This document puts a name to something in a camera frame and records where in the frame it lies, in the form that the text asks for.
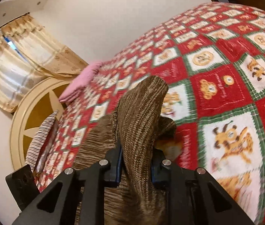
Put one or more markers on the red teddy bear patchwork blanket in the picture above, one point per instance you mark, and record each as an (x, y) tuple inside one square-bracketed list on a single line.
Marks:
[(213, 59)]

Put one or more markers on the black box object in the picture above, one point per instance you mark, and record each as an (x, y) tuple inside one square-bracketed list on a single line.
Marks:
[(21, 184)]

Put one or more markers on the striped grey pillow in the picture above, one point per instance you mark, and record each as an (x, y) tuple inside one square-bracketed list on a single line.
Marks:
[(39, 139)]

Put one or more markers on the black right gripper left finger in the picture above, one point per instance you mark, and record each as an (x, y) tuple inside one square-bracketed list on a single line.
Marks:
[(73, 189)]

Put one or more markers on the beige patterned curtain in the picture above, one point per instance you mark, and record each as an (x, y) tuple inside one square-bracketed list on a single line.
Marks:
[(28, 55)]

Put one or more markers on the brown knitted sweater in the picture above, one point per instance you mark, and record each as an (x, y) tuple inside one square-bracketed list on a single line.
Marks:
[(137, 124)]

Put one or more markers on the pink folded blanket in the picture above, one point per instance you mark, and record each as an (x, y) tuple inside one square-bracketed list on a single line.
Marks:
[(78, 84)]

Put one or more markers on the cream gold round headboard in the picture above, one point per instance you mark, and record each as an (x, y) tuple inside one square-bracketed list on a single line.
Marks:
[(40, 101)]

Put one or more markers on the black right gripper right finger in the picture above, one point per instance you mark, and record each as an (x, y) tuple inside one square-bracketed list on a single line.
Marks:
[(193, 196)]

